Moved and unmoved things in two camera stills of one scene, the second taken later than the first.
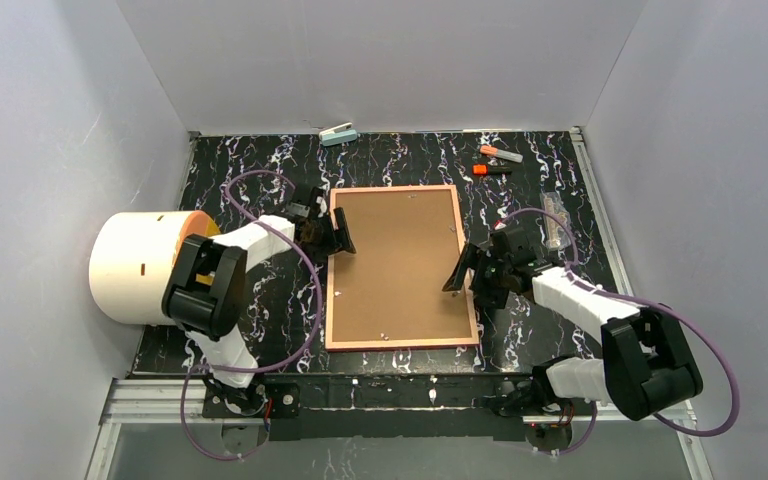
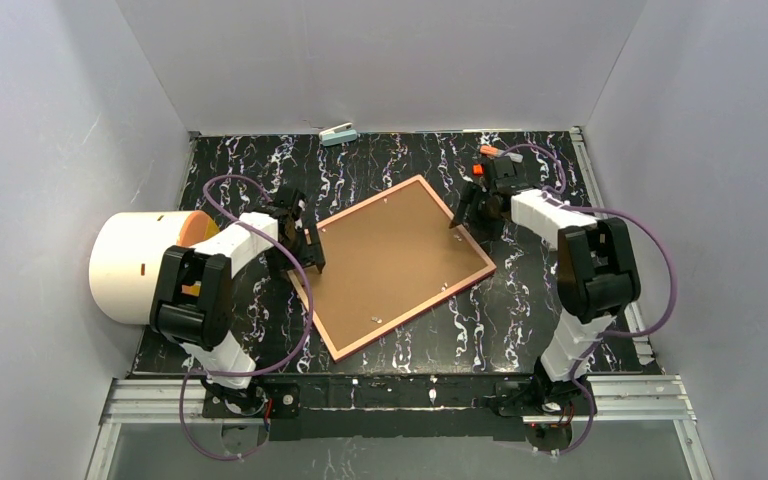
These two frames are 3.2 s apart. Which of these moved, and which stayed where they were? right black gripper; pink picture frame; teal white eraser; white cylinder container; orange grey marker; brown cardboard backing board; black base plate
Moved: right black gripper; pink picture frame; brown cardboard backing board
Stayed: white cylinder container; teal white eraser; orange grey marker; black base plate
